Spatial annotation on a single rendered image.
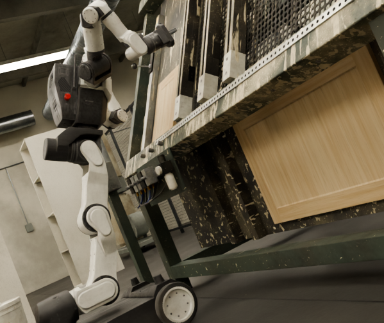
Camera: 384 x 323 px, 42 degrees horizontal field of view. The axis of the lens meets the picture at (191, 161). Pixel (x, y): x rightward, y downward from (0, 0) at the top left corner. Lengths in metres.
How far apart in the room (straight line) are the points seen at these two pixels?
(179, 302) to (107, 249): 0.44
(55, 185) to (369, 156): 5.22
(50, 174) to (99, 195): 4.17
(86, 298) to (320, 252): 1.10
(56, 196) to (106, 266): 4.20
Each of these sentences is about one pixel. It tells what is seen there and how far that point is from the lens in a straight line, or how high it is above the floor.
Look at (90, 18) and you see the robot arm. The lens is 2.40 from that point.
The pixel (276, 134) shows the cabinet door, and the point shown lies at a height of 0.64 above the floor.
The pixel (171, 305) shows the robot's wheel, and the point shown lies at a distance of 2.38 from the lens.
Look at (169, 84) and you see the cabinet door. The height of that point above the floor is 1.18.
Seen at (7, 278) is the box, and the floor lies 0.50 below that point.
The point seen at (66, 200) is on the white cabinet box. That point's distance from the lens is 6.67.
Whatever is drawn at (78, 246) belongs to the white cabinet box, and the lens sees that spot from 6.63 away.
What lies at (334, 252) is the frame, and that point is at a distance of 1.91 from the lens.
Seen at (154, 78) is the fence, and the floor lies 1.31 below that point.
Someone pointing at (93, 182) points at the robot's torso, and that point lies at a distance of 2.55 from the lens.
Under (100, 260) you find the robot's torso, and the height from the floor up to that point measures 0.42.
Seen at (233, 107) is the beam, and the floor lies 0.80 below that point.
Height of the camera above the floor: 0.53
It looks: 4 degrees up
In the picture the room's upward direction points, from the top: 23 degrees counter-clockwise
